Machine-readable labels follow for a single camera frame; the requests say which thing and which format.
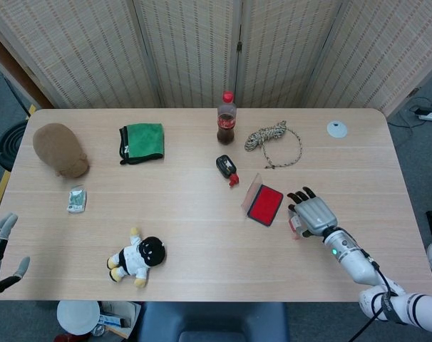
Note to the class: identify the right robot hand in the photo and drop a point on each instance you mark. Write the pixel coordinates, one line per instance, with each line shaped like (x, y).
(317, 215)

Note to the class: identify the white label tag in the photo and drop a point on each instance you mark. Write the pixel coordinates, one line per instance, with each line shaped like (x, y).
(295, 222)

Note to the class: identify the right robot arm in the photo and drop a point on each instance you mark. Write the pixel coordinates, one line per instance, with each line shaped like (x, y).
(358, 267)

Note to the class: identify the red case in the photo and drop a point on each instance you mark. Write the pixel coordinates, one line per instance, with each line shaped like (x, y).
(267, 202)

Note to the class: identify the white round grommet cover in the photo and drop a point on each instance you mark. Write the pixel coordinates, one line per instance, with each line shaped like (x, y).
(337, 130)

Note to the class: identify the white round lid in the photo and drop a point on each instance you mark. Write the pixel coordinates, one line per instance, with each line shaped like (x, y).
(77, 317)

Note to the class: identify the black red small device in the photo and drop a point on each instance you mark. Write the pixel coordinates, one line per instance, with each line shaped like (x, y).
(225, 165)

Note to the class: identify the small green white packet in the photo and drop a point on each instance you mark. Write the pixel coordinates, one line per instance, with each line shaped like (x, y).
(76, 201)

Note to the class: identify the cola bottle red cap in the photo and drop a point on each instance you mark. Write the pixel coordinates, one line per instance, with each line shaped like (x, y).
(226, 124)

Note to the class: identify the brown plush toy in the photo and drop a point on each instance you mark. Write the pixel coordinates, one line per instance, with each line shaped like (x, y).
(59, 147)

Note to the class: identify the open cardboard box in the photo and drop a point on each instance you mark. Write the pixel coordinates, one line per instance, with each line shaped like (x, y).
(125, 317)

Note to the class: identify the blue chair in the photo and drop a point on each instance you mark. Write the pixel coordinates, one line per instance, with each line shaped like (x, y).
(212, 320)

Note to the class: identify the black white plush doll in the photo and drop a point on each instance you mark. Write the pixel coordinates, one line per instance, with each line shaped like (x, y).
(144, 254)

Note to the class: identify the green folded cloth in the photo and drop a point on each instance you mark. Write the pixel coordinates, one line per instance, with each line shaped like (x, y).
(144, 140)

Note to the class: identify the woven folding screen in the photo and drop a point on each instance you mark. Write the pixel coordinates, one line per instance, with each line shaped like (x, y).
(95, 53)

